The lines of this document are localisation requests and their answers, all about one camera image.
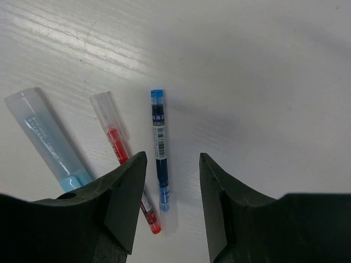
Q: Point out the red gel pen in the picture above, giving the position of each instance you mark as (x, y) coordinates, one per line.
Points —
(106, 112)

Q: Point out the dark blue gel pen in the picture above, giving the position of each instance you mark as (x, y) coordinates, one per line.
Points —
(167, 213)

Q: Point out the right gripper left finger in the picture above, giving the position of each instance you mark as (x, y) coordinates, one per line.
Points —
(94, 223)

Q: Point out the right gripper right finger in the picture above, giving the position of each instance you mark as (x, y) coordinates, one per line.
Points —
(244, 225)

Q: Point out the blue highlighter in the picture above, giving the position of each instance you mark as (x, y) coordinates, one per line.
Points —
(38, 123)

